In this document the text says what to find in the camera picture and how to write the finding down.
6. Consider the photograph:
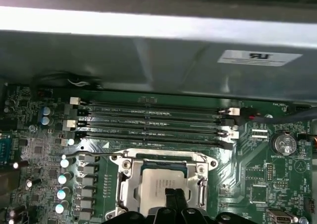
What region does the black cable bundle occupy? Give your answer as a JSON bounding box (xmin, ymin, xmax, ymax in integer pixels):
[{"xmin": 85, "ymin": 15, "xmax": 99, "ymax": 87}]
[{"xmin": 237, "ymin": 106, "xmax": 317, "ymax": 125}]

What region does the silver coin battery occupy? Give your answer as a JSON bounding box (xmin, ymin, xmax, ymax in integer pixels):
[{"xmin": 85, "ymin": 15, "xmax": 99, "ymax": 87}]
[{"xmin": 271, "ymin": 131, "xmax": 298, "ymax": 157}]

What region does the green motherboard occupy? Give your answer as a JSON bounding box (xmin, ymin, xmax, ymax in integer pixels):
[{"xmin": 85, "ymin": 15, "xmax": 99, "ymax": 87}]
[{"xmin": 0, "ymin": 81, "xmax": 317, "ymax": 224}]

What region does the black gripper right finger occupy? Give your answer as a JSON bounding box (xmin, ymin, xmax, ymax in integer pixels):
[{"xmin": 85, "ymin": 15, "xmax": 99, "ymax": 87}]
[{"xmin": 174, "ymin": 188, "xmax": 251, "ymax": 224}]

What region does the internal USB port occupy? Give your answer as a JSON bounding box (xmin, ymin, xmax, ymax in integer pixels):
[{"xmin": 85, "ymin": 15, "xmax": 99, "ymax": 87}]
[{"xmin": 268, "ymin": 209, "xmax": 299, "ymax": 224}]

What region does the white label sticker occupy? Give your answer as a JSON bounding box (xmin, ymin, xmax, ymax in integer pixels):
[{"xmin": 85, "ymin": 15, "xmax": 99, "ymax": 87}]
[{"xmin": 217, "ymin": 50, "xmax": 303, "ymax": 67}]

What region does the thin metal locking lever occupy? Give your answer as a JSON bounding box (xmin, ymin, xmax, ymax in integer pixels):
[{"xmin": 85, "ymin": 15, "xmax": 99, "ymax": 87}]
[{"xmin": 36, "ymin": 151, "xmax": 126, "ymax": 160}]

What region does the metal socket cover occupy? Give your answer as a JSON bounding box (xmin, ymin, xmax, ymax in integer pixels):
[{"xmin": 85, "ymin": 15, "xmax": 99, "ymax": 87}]
[{"xmin": 116, "ymin": 148, "xmax": 218, "ymax": 220}]

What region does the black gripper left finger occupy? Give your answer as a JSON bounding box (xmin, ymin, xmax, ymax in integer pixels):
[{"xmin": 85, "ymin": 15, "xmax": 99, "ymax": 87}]
[{"xmin": 108, "ymin": 188, "xmax": 179, "ymax": 224}]

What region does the black open PC case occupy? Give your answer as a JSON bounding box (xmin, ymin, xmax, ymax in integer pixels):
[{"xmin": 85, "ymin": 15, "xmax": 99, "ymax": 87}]
[{"xmin": 0, "ymin": 0, "xmax": 317, "ymax": 111}]

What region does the silver capacitor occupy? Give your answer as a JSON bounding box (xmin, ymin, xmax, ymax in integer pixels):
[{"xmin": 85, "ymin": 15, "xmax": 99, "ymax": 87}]
[
  {"xmin": 56, "ymin": 186, "xmax": 71, "ymax": 200},
  {"xmin": 60, "ymin": 158, "xmax": 75, "ymax": 169},
  {"xmin": 54, "ymin": 201, "xmax": 70, "ymax": 215},
  {"xmin": 57, "ymin": 171, "xmax": 74, "ymax": 185}
]

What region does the CPU socket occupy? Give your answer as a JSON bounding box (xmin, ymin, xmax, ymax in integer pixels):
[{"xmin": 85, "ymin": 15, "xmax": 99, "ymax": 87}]
[{"xmin": 105, "ymin": 147, "xmax": 220, "ymax": 224}]

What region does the silver CPU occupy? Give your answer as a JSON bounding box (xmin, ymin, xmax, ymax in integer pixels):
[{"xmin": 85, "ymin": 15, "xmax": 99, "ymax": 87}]
[{"xmin": 133, "ymin": 168, "xmax": 196, "ymax": 210}]

